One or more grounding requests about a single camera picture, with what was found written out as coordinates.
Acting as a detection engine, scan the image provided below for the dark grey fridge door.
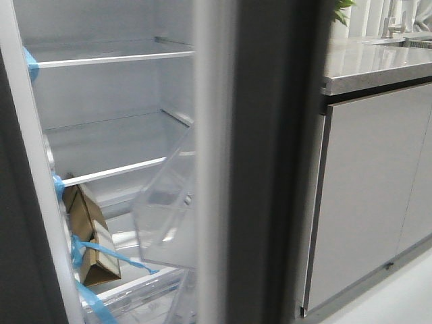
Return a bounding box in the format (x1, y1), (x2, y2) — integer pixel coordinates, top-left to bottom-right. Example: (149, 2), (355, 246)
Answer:
(194, 1), (335, 323)
(0, 42), (70, 324)

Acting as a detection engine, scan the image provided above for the upper glass fridge shelf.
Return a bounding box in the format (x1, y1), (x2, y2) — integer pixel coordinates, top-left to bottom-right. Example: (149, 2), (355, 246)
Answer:
(25, 36), (195, 69)

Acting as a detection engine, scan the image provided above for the grey stone countertop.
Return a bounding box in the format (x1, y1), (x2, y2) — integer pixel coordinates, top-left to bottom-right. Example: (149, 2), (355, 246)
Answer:
(321, 36), (431, 96)

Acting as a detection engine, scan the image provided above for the glass fridge shelf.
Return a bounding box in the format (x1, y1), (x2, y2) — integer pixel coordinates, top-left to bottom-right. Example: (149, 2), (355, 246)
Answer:
(25, 36), (195, 69)
(46, 111), (189, 187)

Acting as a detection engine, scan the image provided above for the steel kitchen faucet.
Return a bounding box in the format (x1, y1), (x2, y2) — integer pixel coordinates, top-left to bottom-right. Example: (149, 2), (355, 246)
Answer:
(381, 0), (406, 38)

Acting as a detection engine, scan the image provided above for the blue tape on drawer bottom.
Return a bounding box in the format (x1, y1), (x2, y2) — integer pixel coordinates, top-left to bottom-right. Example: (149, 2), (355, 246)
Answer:
(75, 280), (118, 324)

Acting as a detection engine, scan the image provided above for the green potted plant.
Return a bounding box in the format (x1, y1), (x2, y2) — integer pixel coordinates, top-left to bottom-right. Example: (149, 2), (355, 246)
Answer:
(332, 0), (356, 26)

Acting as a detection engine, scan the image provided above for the middle glass fridge shelf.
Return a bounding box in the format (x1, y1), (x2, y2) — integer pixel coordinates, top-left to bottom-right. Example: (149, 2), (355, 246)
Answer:
(46, 111), (189, 187)

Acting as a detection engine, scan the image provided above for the blue tape across cardboard box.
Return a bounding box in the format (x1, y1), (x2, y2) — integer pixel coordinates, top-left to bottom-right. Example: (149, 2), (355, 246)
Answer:
(71, 234), (159, 275)

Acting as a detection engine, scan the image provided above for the brown cardboard box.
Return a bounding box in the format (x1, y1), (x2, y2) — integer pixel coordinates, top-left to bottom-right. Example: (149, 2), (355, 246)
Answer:
(63, 184), (122, 287)

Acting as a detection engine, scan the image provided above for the blue tape on shelf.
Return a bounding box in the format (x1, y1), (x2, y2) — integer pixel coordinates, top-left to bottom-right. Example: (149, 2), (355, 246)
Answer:
(52, 172), (65, 200)
(24, 47), (39, 82)

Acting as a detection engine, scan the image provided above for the clear crisper drawer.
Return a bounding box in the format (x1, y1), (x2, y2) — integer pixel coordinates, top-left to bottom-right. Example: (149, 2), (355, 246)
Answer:
(90, 264), (197, 323)

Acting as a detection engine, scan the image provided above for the lower clear door bin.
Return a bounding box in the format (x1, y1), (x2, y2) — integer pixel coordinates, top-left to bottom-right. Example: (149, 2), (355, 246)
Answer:
(132, 126), (196, 269)

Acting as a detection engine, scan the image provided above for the blue tape on upper shelf left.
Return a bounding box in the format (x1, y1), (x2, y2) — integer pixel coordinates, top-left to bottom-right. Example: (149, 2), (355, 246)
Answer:
(24, 47), (39, 82)

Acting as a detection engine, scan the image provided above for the left grey cabinet door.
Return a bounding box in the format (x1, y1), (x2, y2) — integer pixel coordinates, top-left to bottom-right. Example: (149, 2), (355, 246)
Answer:
(304, 84), (431, 312)

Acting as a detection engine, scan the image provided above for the right grey cabinet door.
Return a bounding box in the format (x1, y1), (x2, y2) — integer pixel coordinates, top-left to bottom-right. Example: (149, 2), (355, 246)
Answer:
(397, 118), (431, 253)

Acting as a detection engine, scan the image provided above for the grey cabinet door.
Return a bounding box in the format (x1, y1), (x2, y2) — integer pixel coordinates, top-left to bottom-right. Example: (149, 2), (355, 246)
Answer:
(397, 118), (431, 253)
(304, 84), (431, 312)

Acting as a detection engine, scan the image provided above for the blue tape on middle shelf left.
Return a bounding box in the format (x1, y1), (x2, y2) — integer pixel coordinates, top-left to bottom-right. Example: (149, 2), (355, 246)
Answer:
(52, 172), (65, 200)

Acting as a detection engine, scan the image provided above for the steel kitchen sink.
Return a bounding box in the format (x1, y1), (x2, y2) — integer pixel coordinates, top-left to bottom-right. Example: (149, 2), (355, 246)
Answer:
(362, 32), (431, 49)

